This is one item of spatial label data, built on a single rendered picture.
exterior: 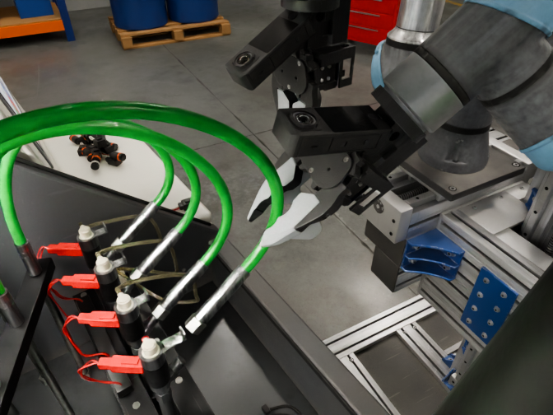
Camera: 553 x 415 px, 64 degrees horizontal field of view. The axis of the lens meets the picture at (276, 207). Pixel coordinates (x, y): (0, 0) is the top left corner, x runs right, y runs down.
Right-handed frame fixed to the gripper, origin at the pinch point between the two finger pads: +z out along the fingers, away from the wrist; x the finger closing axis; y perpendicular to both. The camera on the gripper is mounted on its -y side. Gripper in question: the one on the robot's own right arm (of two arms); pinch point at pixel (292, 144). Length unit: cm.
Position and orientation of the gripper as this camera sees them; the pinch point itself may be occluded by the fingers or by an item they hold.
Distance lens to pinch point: 64.6
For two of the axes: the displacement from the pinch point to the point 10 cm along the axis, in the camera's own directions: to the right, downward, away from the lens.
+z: 0.0, 7.9, 6.2
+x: -5.8, -5.0, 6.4
